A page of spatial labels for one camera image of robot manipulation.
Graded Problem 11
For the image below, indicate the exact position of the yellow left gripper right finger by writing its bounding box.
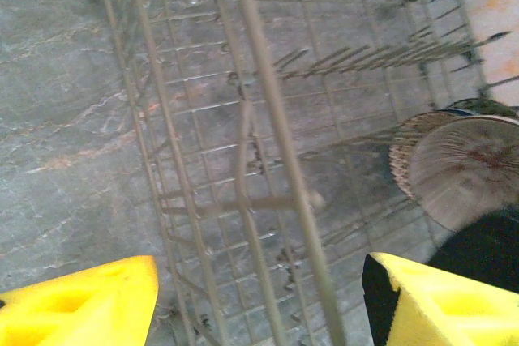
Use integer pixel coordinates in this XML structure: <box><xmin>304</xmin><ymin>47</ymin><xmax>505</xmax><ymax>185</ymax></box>
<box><xmin>362</xmin><ymin>251</ymin><xmax>519</xmax><ymax>346</ymax></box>

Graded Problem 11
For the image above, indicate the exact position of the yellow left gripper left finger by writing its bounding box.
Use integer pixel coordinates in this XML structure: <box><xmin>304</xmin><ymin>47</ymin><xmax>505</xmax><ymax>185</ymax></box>
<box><xmin>0</xmin><ymin>254</ymin><xmax>159</xmax><ymax>346</ymax></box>

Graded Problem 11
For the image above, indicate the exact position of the grey wire dish rack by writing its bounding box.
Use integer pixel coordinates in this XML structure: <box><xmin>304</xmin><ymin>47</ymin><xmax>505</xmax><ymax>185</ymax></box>
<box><xmin>79</xmin><ymin>0</ymin><xmax>519</xmax><ymax>346</ymax></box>

